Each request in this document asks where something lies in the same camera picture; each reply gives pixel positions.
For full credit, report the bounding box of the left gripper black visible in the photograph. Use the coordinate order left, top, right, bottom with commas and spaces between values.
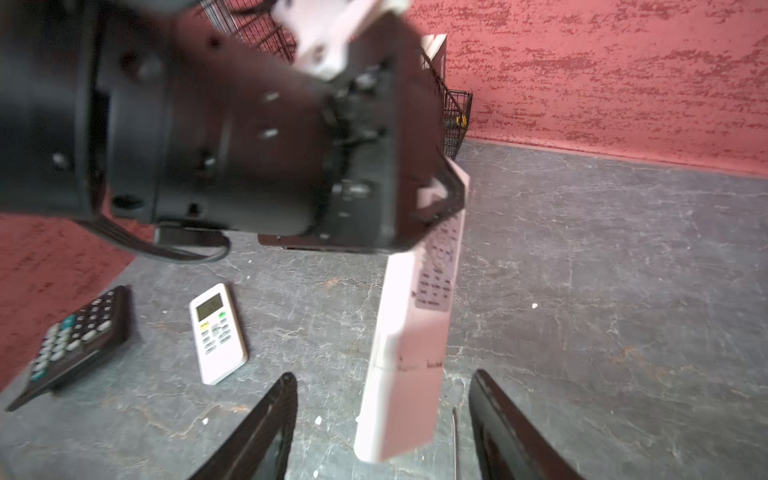
96, 11, 442, 252

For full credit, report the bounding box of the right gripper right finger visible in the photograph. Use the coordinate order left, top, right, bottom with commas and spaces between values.
468, 369, 582, 480

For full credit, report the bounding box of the black calculator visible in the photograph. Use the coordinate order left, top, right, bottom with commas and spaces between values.
6, 285, 132, 412

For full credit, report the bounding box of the long white remote control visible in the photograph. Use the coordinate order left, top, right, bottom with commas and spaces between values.
353, 157, 471, 464

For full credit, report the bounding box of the orange black screwdriver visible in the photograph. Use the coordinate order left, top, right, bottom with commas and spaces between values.
451, 406, 460, 480

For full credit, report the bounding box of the black wire rack organizer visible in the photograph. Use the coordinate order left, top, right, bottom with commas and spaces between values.
195, 1, 473, 159

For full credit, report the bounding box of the small white AC remote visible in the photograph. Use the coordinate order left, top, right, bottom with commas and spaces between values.
189, 283, 248, 386

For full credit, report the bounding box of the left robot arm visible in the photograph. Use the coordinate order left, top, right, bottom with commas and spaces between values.
1, 1, 467, 264

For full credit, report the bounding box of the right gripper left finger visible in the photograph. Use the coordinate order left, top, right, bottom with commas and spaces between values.
190, 372, 298, 480

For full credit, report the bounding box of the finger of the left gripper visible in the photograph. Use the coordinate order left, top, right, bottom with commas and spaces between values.
413, 154, 467, 240

